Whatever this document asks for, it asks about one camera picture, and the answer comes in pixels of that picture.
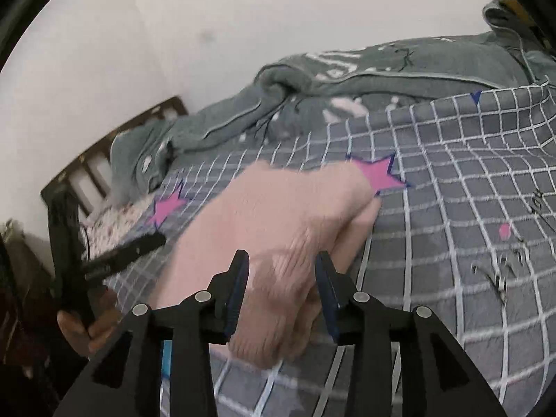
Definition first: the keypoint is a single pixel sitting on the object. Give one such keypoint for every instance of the grey checked blanket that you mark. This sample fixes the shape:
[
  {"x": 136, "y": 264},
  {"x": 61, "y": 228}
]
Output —
[{"x": 456, "y": 160}]

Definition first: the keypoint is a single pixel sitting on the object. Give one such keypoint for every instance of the person's left hand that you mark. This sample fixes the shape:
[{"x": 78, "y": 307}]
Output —
[{"x": 106, "y": 312}]

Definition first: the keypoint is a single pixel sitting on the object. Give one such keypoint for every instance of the dark wooden headboard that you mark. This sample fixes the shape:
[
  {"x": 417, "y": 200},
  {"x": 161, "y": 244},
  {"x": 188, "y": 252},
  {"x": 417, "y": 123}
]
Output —
[{"x": 130, "y": 126}]

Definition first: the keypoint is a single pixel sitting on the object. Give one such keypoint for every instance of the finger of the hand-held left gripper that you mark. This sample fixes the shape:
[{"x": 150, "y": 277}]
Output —
[{"x": 130, "y": 252}]

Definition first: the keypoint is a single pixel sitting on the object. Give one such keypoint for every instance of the pink knitted garment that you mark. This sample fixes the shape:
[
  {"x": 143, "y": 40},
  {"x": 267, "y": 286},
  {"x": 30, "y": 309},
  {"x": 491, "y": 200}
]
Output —
[{"x": 269, "y": 213}]

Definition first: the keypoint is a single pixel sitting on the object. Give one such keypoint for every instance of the grey-green printed quilt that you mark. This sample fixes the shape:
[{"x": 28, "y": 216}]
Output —
[{"x": 391, "y": 69}]

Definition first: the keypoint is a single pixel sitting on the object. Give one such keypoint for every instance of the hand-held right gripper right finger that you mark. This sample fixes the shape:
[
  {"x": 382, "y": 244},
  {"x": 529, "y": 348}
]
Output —
[{"x": 328, "y": 299}]

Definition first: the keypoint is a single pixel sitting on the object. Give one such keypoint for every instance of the floral bed sheet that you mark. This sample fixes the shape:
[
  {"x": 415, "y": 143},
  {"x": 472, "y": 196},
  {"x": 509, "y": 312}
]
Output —
[{"x": 117, "y": 226}]

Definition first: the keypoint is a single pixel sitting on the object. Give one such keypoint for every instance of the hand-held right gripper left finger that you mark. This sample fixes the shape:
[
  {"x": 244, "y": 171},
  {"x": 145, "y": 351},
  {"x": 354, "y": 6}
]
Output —
[{"x": 236, "y": 299}]

